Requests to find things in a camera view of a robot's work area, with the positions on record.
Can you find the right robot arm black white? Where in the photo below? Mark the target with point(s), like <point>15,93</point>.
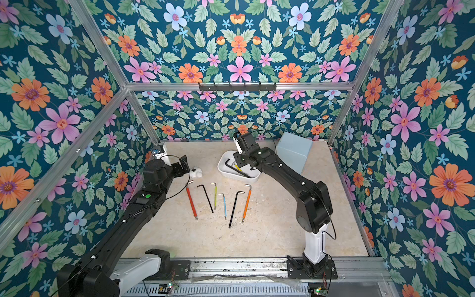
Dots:
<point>314,206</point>

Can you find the aluminium frame post back left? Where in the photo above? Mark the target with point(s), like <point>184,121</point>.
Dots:
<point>143,117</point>

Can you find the orange handled hex key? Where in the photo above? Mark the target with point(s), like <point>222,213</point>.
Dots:
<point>247,202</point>

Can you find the blue handled hex key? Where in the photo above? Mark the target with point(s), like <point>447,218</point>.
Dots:
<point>224,205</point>

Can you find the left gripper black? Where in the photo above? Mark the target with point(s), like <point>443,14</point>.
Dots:
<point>185,169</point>

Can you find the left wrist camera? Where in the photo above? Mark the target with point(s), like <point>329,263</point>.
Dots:
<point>158,151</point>

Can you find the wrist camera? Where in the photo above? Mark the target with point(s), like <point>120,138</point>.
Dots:
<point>239,149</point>
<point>158,151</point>

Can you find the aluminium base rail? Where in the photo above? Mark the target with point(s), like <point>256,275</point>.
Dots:
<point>269,277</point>

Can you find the thin black hex key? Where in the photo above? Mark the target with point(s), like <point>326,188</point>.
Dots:
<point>201,186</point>

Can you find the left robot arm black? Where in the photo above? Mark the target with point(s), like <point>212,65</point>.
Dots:
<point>95,275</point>

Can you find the large black hex key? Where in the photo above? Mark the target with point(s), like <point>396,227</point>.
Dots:
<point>240,172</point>

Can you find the pale blue stacked box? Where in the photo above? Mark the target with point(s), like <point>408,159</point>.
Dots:
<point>294,150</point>

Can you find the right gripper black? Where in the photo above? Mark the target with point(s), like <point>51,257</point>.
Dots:
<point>241,158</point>

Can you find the black hook rail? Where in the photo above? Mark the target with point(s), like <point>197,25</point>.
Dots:
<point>231,87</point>

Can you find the green handled hex key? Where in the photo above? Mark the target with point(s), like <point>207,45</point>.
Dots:
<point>215,195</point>

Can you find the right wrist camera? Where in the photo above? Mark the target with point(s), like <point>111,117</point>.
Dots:
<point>239,149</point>

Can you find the white plastic storage tray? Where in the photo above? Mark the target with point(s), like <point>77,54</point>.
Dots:
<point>226,172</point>

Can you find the white plush toy keychain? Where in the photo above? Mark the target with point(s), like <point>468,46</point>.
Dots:
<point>196,172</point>

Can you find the red handled hex key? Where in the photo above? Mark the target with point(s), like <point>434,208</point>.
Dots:
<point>191,200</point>

